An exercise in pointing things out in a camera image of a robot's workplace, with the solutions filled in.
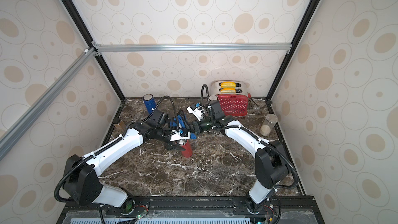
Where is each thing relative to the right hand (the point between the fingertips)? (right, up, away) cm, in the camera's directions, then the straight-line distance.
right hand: (183, 133), depth 77 cm
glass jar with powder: (+48, +4, +13) cm, 50 cm away
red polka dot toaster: (+28, +21, +20) cm, 40 cm away
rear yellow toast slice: (+26, +28, +24) cm, 45 cm away
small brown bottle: (-42, +2, +18) cm, 46 cm away
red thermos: (+1, -12, +9) cm, 15 cm away
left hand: (+2, -4, +1) cm, 4 cm away
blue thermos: (-22, +16, +16) cm, 32 cm away
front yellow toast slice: (+26, +24, +20) cm, 40 cm away
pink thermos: (+16, +19, +17) cm, 30 cm away
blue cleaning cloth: (0, +6, -4) cm, 7 cm away
